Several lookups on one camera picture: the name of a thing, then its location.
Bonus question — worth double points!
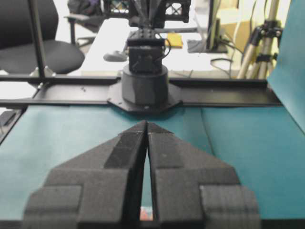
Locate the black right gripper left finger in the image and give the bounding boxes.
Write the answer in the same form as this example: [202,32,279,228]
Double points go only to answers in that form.
[22,121,146,229]

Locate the grey computer mouse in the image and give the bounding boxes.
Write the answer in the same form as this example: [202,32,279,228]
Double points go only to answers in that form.
[103,51,127,62]

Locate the black vertical frame post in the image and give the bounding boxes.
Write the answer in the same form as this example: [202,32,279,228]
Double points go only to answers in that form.
[27,0,46,79]

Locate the yellow sticky note pad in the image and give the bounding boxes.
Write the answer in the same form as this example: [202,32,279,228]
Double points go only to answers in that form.
[167,33,183,49]

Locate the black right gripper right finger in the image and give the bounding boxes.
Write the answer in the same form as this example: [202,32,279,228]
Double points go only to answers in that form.
[147,123,261,229]

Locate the silver camera tripod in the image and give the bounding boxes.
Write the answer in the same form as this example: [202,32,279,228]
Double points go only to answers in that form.
[236,0,283,80]

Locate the teal backdrop sheet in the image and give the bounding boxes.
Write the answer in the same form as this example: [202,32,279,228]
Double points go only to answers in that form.
[267,0,305,132]

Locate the black office chair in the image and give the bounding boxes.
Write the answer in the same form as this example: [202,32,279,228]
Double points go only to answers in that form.
[0,0,85,74]

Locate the black aluminium frame rail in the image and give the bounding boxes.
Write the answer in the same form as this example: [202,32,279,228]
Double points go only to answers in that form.
[0,74,282,107]

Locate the white desk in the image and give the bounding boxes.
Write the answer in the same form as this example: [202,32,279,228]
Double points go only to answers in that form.
[81,19,241,79]

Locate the black monitor stand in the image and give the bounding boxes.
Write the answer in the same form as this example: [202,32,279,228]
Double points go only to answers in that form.
[204,0,227,53]

